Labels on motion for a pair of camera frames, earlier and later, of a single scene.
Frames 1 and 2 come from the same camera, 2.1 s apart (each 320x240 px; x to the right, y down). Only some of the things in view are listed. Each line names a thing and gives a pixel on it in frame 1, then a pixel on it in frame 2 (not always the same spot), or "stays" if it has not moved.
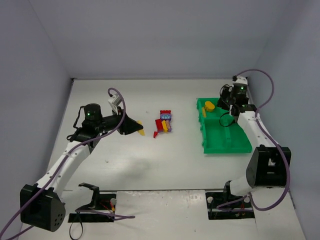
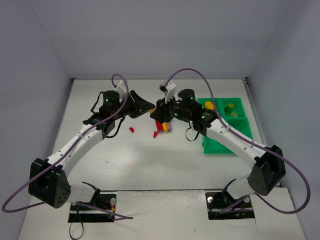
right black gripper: x=223 y=101 to x=164 y=110
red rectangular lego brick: x=159 y=124 stays
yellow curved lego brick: x=164 y=126 stays
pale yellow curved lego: x=141 y=131 to x=152 y=110
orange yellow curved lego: x=209 y=106 stays
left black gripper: x=121 y=123 to x=134 y=105
